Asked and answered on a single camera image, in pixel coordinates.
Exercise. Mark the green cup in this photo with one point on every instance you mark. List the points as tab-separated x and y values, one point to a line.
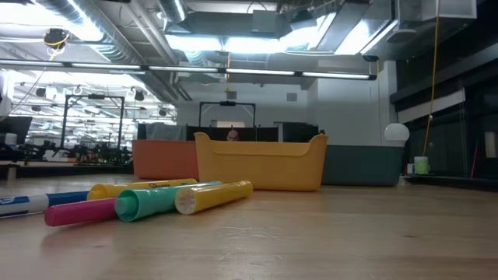
421	165

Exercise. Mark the teal plastic bin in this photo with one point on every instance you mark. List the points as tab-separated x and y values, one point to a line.
362	165

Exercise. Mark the black background rig frame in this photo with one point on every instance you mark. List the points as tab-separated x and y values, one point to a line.
227	103
64	124

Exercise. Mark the black aluminium table frame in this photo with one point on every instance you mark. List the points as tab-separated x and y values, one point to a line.
451	182

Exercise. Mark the red stick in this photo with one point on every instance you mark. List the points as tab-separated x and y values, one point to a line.
473	159

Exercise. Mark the orange plastic bin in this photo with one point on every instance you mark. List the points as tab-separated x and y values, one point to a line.
163	159

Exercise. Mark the white light bulb on base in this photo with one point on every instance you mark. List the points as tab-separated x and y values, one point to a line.
397	132

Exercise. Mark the yellow Sharpie highlighter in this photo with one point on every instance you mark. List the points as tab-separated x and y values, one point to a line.
216	194
124	189

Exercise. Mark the white Expo marker blue cap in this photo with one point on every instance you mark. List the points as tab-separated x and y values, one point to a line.
23	202

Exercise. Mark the black monitor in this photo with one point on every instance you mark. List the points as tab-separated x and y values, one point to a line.
15	128

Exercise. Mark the pink highlighter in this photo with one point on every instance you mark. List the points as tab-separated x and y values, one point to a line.
79	212

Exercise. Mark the teal Sharpie highlighter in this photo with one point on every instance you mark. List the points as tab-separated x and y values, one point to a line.
155	200

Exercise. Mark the person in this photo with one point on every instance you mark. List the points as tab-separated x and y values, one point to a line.
232	135

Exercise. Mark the white cup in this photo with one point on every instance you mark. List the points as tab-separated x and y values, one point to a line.
490	144

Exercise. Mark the yellow plastic bin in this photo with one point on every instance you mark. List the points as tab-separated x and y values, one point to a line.
260	167

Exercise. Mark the black divider panel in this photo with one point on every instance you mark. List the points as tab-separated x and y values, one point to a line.
253	134

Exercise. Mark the LED light bar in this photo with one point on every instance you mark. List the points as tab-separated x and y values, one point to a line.
253	71

